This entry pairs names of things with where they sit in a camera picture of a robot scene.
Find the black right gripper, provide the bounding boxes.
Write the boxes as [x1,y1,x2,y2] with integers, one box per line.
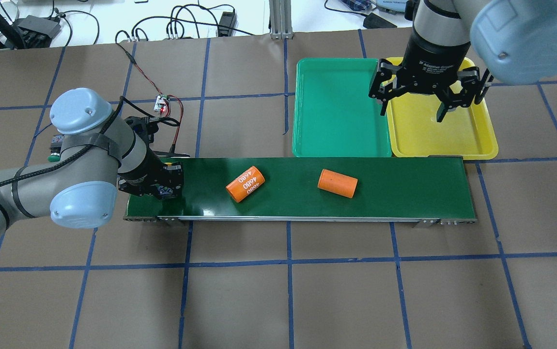
[369,37,494,122]

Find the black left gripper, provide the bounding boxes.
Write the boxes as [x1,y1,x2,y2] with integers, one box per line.
[118,153,184,199]

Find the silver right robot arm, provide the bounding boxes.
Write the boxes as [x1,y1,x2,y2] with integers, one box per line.
[369,0,557,122]

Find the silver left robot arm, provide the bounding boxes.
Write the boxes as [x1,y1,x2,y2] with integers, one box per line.
[0,88,184,236]

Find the yellow plastic tray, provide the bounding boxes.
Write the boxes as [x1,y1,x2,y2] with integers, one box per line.
[385,57,499,160]

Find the small motor controller board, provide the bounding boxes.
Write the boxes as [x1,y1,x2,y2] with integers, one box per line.
[153,95,170,113]

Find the green plastic tray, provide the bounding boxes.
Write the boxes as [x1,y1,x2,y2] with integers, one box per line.
[292,58,393,158]

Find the green conveyor belt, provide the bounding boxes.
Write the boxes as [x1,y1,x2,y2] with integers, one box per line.
[124,157,477,224]

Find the plain orange cylinder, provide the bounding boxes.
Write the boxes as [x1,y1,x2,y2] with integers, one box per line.
[317,169,358,198]

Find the red black power cable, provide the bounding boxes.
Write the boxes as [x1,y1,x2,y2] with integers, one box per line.
[116,41,185,156]

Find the green push button switch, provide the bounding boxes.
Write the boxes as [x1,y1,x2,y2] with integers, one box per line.
[47,134,64,162]

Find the aluminium frame post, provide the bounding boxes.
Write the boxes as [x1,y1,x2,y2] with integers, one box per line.
[269,0,294,40]

